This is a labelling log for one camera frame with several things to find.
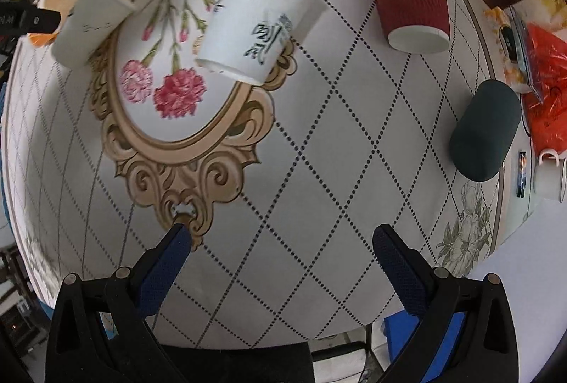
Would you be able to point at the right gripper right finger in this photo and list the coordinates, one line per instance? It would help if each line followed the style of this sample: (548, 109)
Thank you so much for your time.
(485, 347)

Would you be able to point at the dark green cup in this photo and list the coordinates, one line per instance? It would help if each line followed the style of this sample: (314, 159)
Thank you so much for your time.
(483, 135)

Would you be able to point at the floral patterned tablecloth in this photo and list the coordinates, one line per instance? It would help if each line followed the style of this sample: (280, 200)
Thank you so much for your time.
(281, 185)

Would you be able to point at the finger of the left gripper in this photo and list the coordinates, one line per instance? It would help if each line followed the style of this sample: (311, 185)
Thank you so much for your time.
(20, 18)

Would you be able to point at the white ceramic mug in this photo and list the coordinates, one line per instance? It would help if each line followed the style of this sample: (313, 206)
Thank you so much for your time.
(550, 176)

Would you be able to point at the orange and white cup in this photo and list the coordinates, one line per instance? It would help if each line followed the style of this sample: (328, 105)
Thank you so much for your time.
(64, 8)

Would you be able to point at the yellow patterned package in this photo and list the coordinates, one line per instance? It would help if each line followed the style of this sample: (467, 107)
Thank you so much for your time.
(510, 26)

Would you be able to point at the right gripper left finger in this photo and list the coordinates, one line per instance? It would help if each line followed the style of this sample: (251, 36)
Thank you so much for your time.
(99, 331)

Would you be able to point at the white cup with bamboo print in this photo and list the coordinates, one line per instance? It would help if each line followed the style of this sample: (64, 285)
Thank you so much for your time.
(91, 22)

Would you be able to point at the white cup with calligraphy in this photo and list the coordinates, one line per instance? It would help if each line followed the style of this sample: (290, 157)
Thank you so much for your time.
(244, 38)

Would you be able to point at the red plastic bag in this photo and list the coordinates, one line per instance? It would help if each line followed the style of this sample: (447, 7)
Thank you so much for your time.
(546, 105)

